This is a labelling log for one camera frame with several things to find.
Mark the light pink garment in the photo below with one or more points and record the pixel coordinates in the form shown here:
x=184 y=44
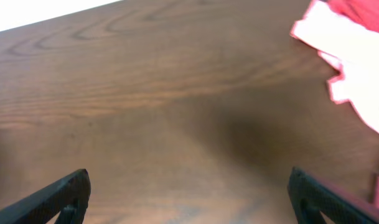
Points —
x=349 y=48

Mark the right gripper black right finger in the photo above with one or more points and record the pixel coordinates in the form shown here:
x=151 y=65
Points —
x=313 y=198

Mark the red printed t-shirt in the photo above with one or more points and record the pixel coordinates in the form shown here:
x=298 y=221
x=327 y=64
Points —
x=365 y=13

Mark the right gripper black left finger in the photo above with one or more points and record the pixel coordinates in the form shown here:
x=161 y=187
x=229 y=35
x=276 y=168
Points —
x=67 y=199

